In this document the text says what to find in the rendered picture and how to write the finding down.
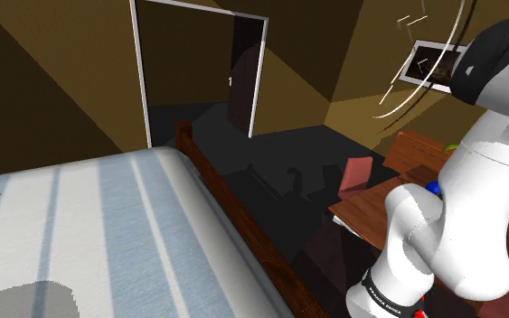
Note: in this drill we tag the white framed wall picture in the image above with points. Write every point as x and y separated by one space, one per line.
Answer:
430 65

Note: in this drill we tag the dark door with white frame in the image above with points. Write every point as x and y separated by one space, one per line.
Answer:
243 75

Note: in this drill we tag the pink chair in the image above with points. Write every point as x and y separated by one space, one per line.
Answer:
356 176

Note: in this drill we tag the wooden desk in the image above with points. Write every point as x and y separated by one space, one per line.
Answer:
364 211

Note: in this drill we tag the wooden dresser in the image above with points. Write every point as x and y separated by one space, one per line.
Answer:
412 152

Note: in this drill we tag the blue ball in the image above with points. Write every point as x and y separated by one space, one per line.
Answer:
433 188

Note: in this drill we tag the striped bed with wooden frame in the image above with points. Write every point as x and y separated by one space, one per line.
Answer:
117 238

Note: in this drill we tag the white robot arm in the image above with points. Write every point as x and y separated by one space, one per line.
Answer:
470 220

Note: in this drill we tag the green round object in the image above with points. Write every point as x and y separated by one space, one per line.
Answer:
451 147

